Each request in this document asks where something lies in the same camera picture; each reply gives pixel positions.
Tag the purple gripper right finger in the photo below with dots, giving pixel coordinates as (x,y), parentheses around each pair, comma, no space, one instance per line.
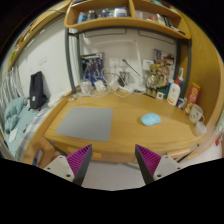
(153,166)

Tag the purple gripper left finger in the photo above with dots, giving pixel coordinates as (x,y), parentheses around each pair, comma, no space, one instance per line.
(72,167)

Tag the grey mouse pad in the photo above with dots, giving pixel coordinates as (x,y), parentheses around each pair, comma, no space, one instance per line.
(87,123)

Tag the light blue computer mouse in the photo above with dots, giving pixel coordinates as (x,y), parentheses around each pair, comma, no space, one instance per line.
(150,119)

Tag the wooden desk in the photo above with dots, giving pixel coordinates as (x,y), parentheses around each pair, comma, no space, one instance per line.
(174,134)

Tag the clear plastic cup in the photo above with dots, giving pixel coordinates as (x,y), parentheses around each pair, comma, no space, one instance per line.
(200,128)

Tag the white patterned mug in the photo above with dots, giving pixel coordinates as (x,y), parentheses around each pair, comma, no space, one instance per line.
(196,114)

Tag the bed with teal bedding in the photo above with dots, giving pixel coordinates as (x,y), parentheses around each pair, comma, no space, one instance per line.
(18,121)

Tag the white lotion bottle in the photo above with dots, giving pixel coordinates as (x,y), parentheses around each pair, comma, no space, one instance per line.
(174,93)

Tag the gold robot figure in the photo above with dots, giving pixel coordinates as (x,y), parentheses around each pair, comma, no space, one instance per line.
(152,81)

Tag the clear glass jar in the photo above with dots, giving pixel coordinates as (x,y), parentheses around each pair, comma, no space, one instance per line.
(86,86)

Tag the red yellow snack tube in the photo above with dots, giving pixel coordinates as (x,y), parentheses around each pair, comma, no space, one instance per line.
(194,92)

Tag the blue spray bottle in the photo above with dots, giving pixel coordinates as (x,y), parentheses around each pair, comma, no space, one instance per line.
(181,82)

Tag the metal cup with pens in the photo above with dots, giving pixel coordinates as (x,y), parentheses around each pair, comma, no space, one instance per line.
(123,80)

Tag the blue robot poster box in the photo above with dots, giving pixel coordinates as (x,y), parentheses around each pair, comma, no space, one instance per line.
(92,65)

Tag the wooden wall shelf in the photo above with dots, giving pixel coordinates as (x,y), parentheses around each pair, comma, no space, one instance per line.
(179,30)

